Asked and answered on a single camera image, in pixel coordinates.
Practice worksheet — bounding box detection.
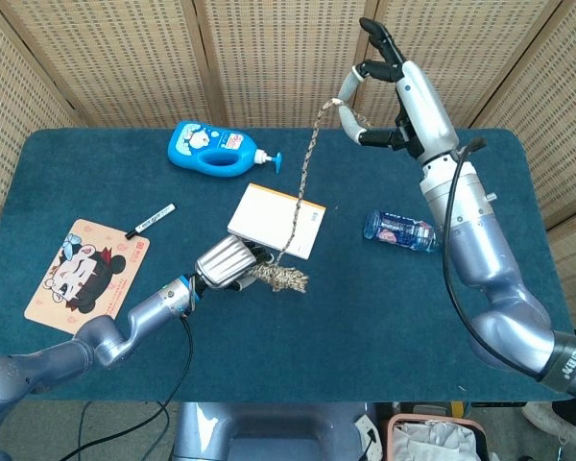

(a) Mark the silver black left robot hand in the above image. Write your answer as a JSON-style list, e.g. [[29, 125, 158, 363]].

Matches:
[[194, 234, 273, 293]]

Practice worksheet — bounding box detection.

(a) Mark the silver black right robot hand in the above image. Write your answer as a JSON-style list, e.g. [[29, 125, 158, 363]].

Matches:
[[338, 17, 462, 162]]

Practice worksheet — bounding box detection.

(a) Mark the beige speckled braided rope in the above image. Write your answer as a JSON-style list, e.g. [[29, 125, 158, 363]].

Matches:
[[247, 97, 373, 294]]

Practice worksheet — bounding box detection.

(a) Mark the white notepad yellow binding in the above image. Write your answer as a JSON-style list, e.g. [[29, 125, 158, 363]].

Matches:
[[227, 182, 327, 261]]

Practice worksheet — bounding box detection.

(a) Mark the white marker black cap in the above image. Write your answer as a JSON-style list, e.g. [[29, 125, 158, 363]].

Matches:
[[124, 203, 178, 240]]

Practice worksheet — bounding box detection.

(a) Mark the teal felt table cover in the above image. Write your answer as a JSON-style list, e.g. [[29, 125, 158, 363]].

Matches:
[[0, 127, 576, 403]]

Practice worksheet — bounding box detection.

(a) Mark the blue pump detergent bottle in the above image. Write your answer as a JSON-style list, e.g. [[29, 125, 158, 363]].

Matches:
[[167, 119, 283, 179]]

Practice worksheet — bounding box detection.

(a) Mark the clear water bottle blue label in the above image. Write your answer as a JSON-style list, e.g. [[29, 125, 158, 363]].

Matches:
[[362, 208, 443, 255]]

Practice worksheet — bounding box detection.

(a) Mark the woven wooden folding screen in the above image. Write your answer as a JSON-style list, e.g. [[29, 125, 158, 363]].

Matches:
[[0, 0, 576, 328]]

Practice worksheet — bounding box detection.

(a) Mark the cartoon girl mouse pad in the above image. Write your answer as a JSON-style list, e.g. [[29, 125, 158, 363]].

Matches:
[[23, 218, 152, 336]]

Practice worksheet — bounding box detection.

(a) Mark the blue-grey robot torso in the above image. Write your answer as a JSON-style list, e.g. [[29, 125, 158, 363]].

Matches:
[[171, 401, 380, 461]]

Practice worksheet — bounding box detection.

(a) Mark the pink plastic bin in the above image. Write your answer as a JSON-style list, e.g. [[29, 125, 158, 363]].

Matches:
[[387, 413, 490, 461]]

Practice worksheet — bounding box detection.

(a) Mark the white crumpled cloth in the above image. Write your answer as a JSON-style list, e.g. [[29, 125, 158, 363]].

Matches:
[[394, 420, 481, 461]]

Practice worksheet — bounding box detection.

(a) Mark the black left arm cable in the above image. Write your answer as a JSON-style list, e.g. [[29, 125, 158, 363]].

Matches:
[[52, 287, 196, 461]]

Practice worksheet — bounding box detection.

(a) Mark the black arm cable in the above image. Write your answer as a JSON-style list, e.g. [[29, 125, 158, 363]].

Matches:
[[442, 136, 553, 380], [52, 287, 196, 461]]

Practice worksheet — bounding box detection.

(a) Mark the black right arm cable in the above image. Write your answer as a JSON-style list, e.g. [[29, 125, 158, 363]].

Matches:
[[442, 136, 553, 380]]

